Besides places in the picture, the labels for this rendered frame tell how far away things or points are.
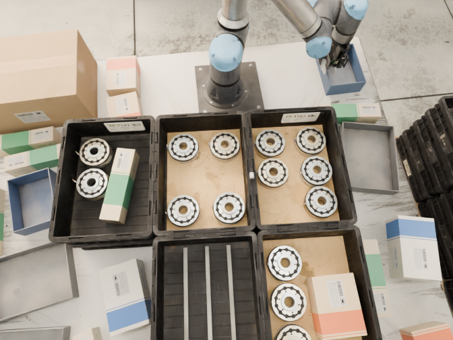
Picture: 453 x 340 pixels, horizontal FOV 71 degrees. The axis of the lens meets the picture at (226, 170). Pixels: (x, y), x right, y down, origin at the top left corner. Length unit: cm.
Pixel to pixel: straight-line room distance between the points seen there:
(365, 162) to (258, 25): 159
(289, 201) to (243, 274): 28
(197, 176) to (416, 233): 75
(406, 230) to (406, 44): 183
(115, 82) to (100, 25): 141
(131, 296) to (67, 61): 86
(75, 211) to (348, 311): 88
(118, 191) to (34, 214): 41
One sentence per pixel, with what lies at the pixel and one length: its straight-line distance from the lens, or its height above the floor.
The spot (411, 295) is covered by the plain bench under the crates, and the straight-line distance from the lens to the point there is 131.
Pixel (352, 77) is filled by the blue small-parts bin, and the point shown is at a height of 70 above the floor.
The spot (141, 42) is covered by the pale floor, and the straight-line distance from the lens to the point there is 258.
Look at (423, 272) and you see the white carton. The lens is 124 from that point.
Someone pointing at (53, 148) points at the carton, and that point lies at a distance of 136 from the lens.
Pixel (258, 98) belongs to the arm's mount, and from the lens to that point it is 133.
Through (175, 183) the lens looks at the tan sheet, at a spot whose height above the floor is 83.
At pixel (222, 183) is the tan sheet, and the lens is 108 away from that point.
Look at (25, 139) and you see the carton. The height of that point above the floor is 76.
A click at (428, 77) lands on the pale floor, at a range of 271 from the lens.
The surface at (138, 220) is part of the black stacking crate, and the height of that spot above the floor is 83.
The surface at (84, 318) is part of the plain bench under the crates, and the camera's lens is 125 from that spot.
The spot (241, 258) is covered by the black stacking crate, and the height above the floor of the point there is 83.
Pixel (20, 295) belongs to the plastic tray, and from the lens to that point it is 134.
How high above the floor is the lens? 185
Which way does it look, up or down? 69 degrees down
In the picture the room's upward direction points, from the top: straight up
